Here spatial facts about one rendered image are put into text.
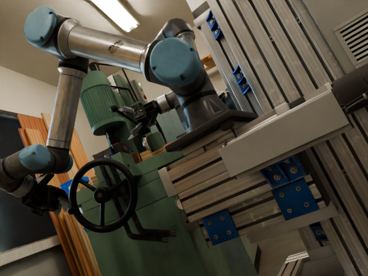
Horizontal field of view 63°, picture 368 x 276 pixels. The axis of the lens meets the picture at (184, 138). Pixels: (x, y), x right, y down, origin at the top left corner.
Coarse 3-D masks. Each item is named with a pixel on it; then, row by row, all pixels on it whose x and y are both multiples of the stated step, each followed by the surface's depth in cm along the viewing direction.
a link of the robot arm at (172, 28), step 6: (174, 18) 135; (168, 24) 134; (174, 24) 131; (180, 24) 130; (186, 24) 130; (168, 30) 133; (174, 30) 131; (180, 30) 129; (186, 30) 129; (192, 30) 131; (168, 36) 135; (174, 36) 131; (180, 36) 129; (186, 36) 129; (192, 36) 130; (192, 42) 129; (198, 54) 129
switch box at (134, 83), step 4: (132, 80) 190; (128, 84) 190; (132, 84) 189; (136, 84) 189; (136, 88) 188; (132, 92) 189; (136, 92) 188; (140, 92) 188; (140, 96) 187; (136, 100) 187
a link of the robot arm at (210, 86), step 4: (200, 60) 92; (204, 68) 87; (208, 76) 91; (204, 80) 86; (208, 80) 90; (204, 84) 88; (208, 84) 89; (200, 88) 87; (204, 88) 88; (208, 88) 88; (212, 88) 90; (196, 92) 87; (200, 92) 87; (176, 96) 93; (180, 96) 90; (184, 96) 88; (188, 96) 88; (192, 96) 87; (180, 100) 91; (184, 100) 89; (180, 104) 92
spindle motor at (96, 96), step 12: (96, 72) 159; (84, 84) 156; (96, 84) 156; (108, 84) 162; (84, 96) 156; (96, 96) 154; (108, 96) 157; (84, 108) 159; (96, 108) 153; (108, 108) 154; (96, 120) 152; (108, 120) 151; (120, 120) 155; (96, 132) 155
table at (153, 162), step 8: (160, 152) 135; (168, 152) 134; (176, 152) 133; (144, 160) 136; (152, 160) 135; (160, 160) 134; (168, 160) 134; (176, 160) 136; (136, 168) 136; (144, 168) 135; (152, 168) 135; (160, 168) 138; (120, 176) 127; (136, 176) 131; (96, 184) 139; (104, 184) 128; (112, 184) 127; (80, 192) 140; (88, 192) 139; (80, 200) 140
